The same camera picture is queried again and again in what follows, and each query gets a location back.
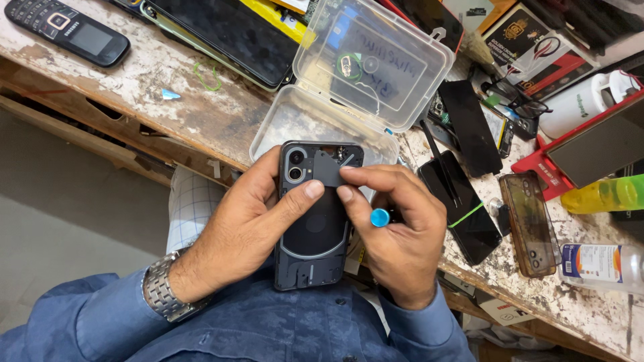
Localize person's left hand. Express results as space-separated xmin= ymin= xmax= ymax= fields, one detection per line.
xmin=168 ymin=145 xmax=326 ymax=304

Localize person's right hand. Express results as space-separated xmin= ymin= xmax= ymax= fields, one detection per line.
xmin=336 ymin=164 xmax=449 ymax=311

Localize dark grey smartphone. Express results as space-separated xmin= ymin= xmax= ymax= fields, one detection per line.
xmin=274 ymin=141 xmax=365 ymax=292

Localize small grey cover plate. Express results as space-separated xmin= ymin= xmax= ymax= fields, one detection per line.
xmin=312 ymin=150 xmax=356 ymax=189

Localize person's checked trouser leg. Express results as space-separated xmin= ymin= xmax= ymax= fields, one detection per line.
xmin=165 ymin=166 xmax=228 ymax=253

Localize black smartphone with band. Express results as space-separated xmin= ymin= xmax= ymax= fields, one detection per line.
xmin=417 ymin=150 xmax=503 ymax=266

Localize green rubber band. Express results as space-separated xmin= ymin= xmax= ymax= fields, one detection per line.
xmin=447 ymin=201 xmax=485 ymax=228
xmin=193 ymin=62 xmax=223 ymax=93

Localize silver metal wristwatch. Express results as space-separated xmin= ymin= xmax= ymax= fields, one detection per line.
xmin=142 ymin=248 xmax=213 ymax=323

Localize person's blue shirt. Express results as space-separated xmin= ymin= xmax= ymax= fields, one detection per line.
xmin=0 ymin=259 xmax=477 ymax=362

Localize black tweezers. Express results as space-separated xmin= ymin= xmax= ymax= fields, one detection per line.
xmin=420 ymin=119 xmax=462 ymax=209

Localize white cardboard box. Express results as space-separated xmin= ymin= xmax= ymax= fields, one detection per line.
xmin=474 ymin=296 xmax=537 ymax=327

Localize brown transparent phone case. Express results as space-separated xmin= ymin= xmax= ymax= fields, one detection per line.
xmin=498 ymin=171 xmax=562 ymax=279

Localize long black flat panel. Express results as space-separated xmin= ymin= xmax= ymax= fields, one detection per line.
xmin=437 ymin=79 xmax=504 ymax=178

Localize red phone stand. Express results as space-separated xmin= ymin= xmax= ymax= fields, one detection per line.
xmin=511 ymin=89 xmax=644 ymax=202

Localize dismantled phone with battery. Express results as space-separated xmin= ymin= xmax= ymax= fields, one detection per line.
xmin=428 ymin=90 xmax=515 ymax=160

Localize clear plastic storage box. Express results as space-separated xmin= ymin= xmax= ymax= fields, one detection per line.
xmin=249 ymin=0 xmax=457 ymax=203

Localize black eyeglasses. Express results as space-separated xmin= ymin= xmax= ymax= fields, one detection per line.
xmin=484 ymin=79 xmax=552 ymax=120

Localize clear bottle with label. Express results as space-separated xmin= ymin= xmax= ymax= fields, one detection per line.
xmin=559 ymin=242 xmax=644 ymax=295

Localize large black smartphone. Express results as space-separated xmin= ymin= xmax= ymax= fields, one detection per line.
xmin=140 ymin=0 xmax=301 ymax=93

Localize yellow green bottle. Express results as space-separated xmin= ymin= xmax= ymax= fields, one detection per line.
xmin=560 ymin=174 xmax=644 ymax=215

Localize yellow flat packet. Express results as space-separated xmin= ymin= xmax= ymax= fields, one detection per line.
xmin=238 ymin=0 xmax=317 ymax=45

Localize dark screen phone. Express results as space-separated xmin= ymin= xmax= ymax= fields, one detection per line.
xmin=545 ymin=107 xmax=644 ymax=190

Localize white plastic container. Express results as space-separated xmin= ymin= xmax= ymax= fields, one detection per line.
xmin=539 ymin=70 xmax=641 ymax=141

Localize red edged black smartphone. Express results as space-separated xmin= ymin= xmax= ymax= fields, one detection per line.
xmin=376 ymin=0 xmax=465 ymax=54

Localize black and gold box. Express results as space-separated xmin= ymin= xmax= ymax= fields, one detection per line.
xmin=481 ymin=2 xmax=600 ymax=99

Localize black keypad phone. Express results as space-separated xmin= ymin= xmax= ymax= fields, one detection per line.
xmin=4 ymin=0 xmax=131 ymax=68

